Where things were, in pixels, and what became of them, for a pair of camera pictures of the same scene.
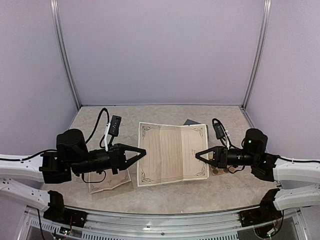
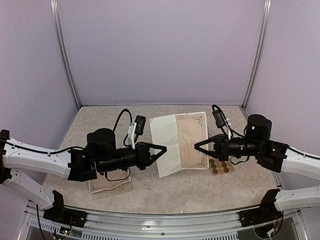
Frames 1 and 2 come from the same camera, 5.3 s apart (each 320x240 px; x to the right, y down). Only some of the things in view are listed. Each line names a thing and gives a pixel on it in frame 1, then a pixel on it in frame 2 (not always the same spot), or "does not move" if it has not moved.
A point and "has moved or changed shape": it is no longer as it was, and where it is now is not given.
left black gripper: x=120 y=163 -> x=144 y=158
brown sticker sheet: x=217 y=171 does not move
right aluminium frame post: x=260 y=50 does not move
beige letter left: x=107 y=180 does not move
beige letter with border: x=171 y=150 has moved or changed shape
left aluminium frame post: x=55 y=9 does not move
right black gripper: x=220 y=157 -> x=221 y=142
